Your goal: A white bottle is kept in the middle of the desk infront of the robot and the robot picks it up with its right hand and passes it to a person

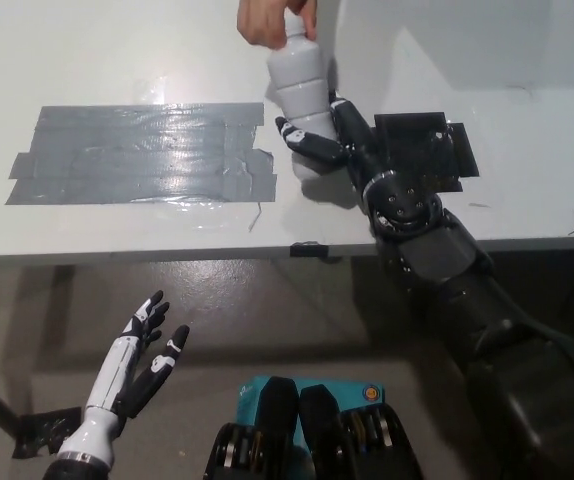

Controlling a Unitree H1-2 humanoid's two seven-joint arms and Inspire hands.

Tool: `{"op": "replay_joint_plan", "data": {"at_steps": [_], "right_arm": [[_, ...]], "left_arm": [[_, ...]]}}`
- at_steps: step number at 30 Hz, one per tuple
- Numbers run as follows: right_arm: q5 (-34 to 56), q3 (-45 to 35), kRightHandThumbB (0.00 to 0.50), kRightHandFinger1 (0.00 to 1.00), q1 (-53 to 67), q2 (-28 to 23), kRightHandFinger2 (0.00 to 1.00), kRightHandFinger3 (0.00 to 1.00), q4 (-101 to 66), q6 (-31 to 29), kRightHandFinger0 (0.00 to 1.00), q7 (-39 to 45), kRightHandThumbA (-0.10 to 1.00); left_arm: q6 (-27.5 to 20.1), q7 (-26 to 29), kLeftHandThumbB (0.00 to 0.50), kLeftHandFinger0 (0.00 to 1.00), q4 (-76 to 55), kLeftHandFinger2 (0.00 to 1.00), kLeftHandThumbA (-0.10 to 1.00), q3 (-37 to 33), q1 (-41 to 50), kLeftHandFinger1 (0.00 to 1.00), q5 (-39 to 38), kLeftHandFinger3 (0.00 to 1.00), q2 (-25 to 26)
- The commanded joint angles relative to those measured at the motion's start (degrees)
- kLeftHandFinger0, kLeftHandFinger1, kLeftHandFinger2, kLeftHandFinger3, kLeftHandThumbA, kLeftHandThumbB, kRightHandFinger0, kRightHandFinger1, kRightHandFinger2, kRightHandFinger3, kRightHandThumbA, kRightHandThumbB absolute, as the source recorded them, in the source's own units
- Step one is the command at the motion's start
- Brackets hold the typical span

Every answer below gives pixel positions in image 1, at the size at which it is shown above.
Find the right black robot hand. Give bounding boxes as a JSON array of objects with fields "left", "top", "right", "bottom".
[{"left": 274, "top": 91, "right": 394, "bottom": 195}]

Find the person's bare hand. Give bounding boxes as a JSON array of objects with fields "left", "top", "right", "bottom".
[{"left": 236, "top": 0, "right": 319, "bottom": 50}]

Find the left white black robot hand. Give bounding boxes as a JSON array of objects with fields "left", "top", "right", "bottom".
[{"left": 84, "top": 290, "right": 191, "bottom": 420}]

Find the white ribbed plastic bottle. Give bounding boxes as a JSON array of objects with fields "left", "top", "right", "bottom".
[{"left": 265, "top": 12, "right": 341, "bottom": 180}]

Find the black square tape patch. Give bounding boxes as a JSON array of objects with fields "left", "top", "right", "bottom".
[{"left": 372, "top": 111, "right": 481, "bottom": 194}]

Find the small black edge tape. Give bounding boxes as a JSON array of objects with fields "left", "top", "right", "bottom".
[{"left": 290, "top": 241, "right": 330, "bottom": 259}]

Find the grey duct tape patch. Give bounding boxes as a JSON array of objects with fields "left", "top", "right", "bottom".
[{"left": 4, "top": 102, "right": 279, "bottom": 207}]

